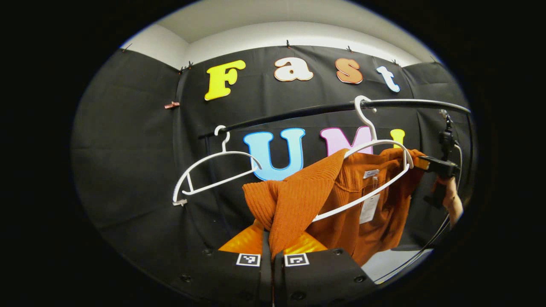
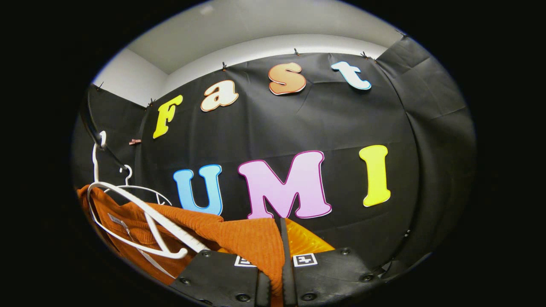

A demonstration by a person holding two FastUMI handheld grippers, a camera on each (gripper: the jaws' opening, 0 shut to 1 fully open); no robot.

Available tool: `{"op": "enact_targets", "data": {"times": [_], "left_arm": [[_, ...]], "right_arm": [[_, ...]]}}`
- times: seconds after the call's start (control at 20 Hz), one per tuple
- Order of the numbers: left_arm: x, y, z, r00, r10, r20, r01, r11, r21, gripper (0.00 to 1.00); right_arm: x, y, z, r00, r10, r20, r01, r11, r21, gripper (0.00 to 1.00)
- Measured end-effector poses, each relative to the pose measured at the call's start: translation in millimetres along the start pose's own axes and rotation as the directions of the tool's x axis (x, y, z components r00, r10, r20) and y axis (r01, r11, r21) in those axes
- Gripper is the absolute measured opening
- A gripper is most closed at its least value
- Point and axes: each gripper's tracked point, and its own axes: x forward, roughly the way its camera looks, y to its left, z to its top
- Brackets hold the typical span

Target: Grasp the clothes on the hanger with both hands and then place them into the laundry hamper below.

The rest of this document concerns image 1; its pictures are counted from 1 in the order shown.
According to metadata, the row of black backdrop clips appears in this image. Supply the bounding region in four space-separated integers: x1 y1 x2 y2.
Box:
122 40 440 74

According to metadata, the white plastic clothes hanger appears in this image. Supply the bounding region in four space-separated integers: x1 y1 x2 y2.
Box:
172 125 263 207
313 95 414 223

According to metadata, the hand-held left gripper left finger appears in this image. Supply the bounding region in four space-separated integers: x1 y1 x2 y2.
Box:
168 220 273 307

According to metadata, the orange knit jacket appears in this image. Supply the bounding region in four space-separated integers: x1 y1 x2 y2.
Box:
242 147 427 267

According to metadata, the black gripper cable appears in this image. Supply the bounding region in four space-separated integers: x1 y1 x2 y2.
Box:
373 143 465 284

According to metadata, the black clothes rack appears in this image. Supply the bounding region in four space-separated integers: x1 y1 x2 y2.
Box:
197 98 473 141

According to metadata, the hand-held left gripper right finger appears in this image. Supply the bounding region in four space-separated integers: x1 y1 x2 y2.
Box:
273 232 378 307

